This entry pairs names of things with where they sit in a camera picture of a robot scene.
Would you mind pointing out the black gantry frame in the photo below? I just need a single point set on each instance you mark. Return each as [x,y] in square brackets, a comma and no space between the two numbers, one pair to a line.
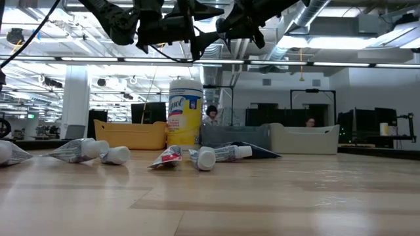
[311,90]

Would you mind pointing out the white pillar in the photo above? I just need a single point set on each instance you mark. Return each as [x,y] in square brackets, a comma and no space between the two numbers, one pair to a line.
[75,98]

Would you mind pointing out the beige plastic bin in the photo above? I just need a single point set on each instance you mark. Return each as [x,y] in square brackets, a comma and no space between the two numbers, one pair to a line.
[305,141]

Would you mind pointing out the yellow plastic bin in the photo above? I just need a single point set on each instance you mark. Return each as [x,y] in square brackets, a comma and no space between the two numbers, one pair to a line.
[131,136]

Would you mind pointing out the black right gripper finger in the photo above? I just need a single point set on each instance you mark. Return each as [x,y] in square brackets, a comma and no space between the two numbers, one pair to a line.
[224,25]
[259,37]

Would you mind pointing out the linear pendant light strip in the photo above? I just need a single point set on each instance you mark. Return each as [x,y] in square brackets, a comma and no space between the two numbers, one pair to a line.
[92,59]

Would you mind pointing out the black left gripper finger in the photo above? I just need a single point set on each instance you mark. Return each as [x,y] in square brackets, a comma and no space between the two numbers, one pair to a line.
[206,11]
[206,41]

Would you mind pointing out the black cabinet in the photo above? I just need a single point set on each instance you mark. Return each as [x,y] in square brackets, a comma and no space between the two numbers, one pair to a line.
[98,114]

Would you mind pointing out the yellow Lysol wipes canister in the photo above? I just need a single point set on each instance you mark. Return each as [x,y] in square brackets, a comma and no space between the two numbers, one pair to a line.
[185,111]

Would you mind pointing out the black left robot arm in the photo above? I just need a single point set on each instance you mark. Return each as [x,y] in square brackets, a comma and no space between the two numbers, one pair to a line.
[115,19]

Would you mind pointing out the black monitor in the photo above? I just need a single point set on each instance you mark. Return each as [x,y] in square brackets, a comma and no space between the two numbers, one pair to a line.
[387,114]
[154,113]
[364,121]

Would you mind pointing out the black clamp stand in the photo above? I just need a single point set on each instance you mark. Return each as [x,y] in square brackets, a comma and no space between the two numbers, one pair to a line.
[410,116]

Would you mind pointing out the toothpaste tube with red patch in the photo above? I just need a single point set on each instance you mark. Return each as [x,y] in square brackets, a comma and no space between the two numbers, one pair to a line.
[167,157]

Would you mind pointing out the black metal bracket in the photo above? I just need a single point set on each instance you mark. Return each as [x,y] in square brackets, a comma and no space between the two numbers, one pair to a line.
[2,82]

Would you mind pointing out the dark low partition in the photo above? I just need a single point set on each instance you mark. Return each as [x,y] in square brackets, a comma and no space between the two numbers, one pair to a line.
[262,116]

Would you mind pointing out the person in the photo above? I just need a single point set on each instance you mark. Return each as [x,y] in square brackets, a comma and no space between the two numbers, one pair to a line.
[211,113]
[310,123]

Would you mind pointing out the dark grey plastic bin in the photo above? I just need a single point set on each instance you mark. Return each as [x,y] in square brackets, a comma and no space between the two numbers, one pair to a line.
[236,134]

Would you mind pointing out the black desk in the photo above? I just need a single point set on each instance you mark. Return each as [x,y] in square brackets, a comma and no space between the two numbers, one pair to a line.
[377,141]

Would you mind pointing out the grey laptop lid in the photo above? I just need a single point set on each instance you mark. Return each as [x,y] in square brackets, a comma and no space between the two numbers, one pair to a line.
[75,132]

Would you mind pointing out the white toothpaste tube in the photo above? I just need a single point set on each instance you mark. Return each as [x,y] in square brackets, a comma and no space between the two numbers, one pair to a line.
[205,159]
[118,155]
[233,153]
[78,150]
[13,154]

